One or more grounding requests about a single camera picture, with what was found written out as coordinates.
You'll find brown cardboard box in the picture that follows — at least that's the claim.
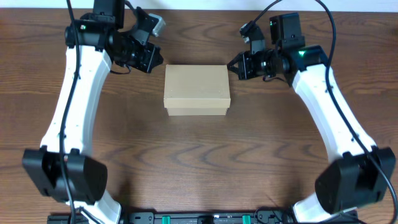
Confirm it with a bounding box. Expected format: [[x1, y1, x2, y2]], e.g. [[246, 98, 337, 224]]
[[164, 65, 231, 116]]

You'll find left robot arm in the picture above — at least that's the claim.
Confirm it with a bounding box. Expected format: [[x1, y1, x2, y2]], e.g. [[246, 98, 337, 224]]
[[22, 0, 166, 223]]

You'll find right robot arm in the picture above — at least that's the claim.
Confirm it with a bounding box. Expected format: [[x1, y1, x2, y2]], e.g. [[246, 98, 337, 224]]
[[227, 13, 396, 223]]

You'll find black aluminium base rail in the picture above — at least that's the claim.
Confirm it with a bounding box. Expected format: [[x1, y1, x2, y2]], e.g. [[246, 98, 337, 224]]
[[47, 210, 360, 224]]

